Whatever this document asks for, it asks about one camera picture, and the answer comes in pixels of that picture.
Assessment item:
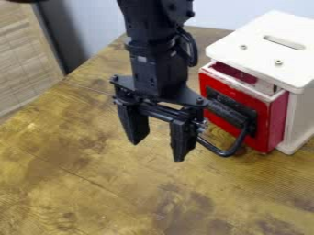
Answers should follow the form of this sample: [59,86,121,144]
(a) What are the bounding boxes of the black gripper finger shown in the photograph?
[170,119,198,162]
[118,106,150,145]

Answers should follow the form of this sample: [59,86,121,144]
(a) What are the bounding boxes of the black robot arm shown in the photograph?
[112,0,208,162]

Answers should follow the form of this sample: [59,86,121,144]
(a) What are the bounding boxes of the wooden slatted panel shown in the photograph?
[0,0,65,117]

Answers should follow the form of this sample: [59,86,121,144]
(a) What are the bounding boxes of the white wooden box cabinet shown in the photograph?
[206,11,314,154]

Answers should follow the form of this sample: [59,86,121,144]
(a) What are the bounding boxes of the red drawer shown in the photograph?
[200,62,291,153]

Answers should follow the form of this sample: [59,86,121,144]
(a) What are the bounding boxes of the black metal drawer handle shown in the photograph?
[197,86,260,158]

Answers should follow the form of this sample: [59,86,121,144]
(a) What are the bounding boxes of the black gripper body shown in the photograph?
[112,40,206,120]

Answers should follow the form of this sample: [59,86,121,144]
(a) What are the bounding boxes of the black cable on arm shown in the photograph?
[176,27,201,68]

